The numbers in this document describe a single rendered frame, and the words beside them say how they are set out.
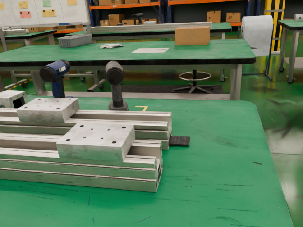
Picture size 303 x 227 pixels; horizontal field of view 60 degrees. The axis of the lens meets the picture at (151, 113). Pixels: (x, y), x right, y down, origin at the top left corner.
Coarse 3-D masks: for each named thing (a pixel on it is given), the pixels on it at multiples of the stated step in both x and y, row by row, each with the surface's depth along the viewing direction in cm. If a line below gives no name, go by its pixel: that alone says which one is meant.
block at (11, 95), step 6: (6, 90) 115; (12, 90) 114; (0, 96) 107; (6, 96) 107; (12, 96) 106; (18, 96) 109; (24, 96) 112; (0, 102) 107; (6, 102) 106; (12, 102) 107; (18, 102) 112; (24, 102) 113; (12, 108) 107
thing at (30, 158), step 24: (0, 144) 76; (24, 144) 74; (48, 144) 72; (144, 144) 66; (0, 168) 70; (24, 168) 67; (48, 168) 66; (72, 168) 64; (96, 168) 63; (120, 168) 61; (144, 168) 61
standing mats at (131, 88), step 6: (126, 90) 382; (132, 90) 380; (138, 90) 379; (144, 90) 377; (150, 90) 375; (156, 90) 373; (162, 90) 372; (168, 90) 370; (210, 90) 359; (216, 90) 357; (222, 90) 358
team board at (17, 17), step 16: (0, 0) 360; (16, 0) 355; (32, 0) 349; (48, 0) 344; (64, 0) 339; (80, 0) 334; (0, 16) 370; (16, 16) 364; (32, 16) 358; (48, 16) 352; (64, 16) 348; (80, 16) 343; (0, 32) 384; (16, 80) 414; (96, 80) 378
